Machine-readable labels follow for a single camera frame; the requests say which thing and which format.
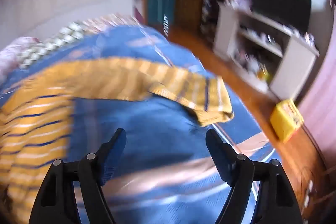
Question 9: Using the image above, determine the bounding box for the yellow striped shirt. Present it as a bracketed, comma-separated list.
[0, 58, 235, 214]

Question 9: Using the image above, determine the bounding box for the white tv cabinet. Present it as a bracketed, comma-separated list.
[213, 2, 320, 102]

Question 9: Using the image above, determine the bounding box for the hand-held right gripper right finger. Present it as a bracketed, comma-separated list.
[205, 130, 301, 224]

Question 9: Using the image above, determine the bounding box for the green white dotted pillow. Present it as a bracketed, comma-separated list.
[18, 22, 90, 69]

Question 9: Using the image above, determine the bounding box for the blue plaid bed sheet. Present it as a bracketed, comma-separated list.
[0, 25, 282, 224]

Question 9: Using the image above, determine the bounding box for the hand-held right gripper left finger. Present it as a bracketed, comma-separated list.
[29, 128, 127, 224]

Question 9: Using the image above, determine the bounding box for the yellow box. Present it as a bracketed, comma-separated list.
[270, 98, 305, 143]

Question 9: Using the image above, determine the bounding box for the black television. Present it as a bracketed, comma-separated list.
[251, 0, 312, 33]

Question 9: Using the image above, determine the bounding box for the pink floral quilt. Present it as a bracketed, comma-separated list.
[0, 37, 42, 83]

